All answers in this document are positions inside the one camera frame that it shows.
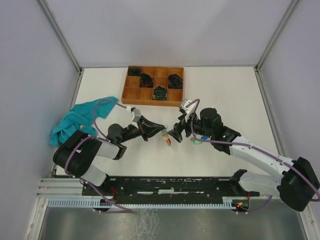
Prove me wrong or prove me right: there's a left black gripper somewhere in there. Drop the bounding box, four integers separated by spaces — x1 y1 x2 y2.
119 115 165 144

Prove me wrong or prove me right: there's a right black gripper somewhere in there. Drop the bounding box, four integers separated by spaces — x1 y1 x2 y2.
167 109 213 143

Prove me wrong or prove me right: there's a key with yellow tag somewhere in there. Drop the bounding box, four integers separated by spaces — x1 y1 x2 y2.
162 135 169 142

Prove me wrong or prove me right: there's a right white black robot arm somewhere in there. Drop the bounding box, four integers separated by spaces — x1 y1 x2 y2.
168 107 320 212

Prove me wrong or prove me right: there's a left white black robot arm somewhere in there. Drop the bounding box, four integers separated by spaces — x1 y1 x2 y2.
53 116 166 195

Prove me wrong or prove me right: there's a key with green tag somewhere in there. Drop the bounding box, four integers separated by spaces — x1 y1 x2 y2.
190 137 202 145

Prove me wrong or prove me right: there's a wooden compartment tray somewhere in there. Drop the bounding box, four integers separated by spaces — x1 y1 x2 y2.
121 65 185 107

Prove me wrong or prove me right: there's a rolled dark tie right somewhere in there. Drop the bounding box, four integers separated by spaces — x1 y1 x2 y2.
168 73 183 89

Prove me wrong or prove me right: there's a rolled dark tie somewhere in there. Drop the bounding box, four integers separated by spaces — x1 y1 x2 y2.
168 73 183 89
127 66 142 77
139 73 154 88

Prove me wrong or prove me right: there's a rolled dark tie centre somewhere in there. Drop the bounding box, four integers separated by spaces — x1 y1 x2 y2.
139 73 154 88

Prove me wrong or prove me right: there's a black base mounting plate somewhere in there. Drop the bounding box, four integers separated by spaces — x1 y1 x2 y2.
97 176 260 204

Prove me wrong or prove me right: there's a rolled dark tie top left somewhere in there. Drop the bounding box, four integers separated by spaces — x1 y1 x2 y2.
127 66 142 77

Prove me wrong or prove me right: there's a teal cloth towel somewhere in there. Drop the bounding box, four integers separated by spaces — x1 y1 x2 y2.
49 96 119 147

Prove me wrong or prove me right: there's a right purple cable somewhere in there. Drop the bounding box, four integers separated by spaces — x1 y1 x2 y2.
190 98 320 214

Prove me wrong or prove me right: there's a purple cable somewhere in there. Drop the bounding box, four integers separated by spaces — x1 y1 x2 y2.
64 99 136 215
190 98 320 214

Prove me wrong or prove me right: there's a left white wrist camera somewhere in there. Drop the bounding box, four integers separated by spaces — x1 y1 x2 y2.
126 105 142 129

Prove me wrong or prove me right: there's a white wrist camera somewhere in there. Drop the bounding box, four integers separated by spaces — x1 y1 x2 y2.
179 99 200 121
126 105 142 129

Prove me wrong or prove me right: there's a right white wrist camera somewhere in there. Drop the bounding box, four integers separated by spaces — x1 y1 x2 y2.
179 99 200 121

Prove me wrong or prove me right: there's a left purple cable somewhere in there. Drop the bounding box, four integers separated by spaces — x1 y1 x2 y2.
64 99 136 215

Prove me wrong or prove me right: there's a grey slotted cable duct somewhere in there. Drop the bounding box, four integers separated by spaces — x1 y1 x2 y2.
47 197 236 210

